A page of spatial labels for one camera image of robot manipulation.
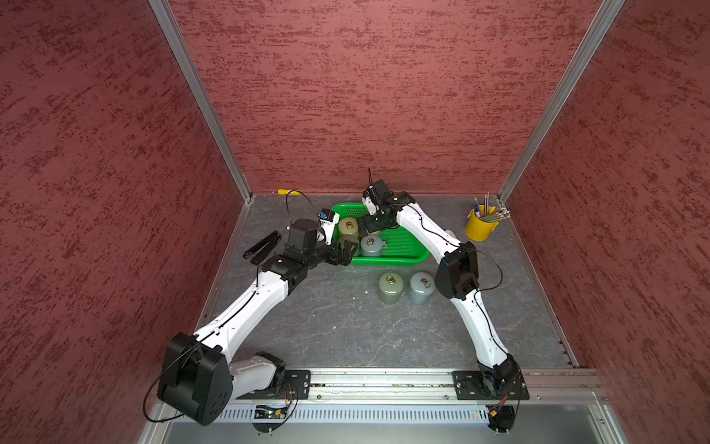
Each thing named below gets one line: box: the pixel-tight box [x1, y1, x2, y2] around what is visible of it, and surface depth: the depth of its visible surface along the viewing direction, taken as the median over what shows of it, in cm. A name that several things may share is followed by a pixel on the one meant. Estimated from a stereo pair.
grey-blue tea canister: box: [407, 271, 436, 305], surface depth 87 cm
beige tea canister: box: [338, 216, 359, 237], surface depth 100 cm
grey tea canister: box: [360, 234, 387, 258], surface depth 97 cm
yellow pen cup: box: [465, 204, 501, 242], surface depth 105 cm
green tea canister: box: [378, 271, 404, 306], surface depth 87 cm
